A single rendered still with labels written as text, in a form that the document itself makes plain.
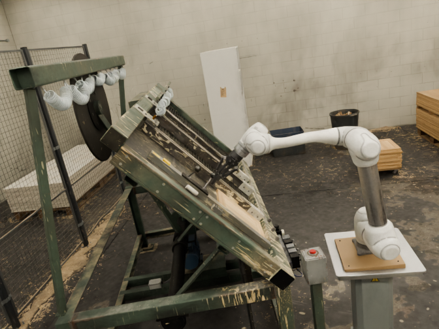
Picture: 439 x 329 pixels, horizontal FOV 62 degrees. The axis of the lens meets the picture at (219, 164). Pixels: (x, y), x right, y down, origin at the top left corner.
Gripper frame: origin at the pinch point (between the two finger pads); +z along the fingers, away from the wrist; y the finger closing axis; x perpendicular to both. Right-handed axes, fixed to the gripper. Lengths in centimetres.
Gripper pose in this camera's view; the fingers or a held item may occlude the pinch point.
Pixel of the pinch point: (215, 179)
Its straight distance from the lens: 211.7
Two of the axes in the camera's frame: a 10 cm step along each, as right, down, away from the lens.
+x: -0.6, -3.1, 9.5
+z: -6.6, 7.3, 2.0
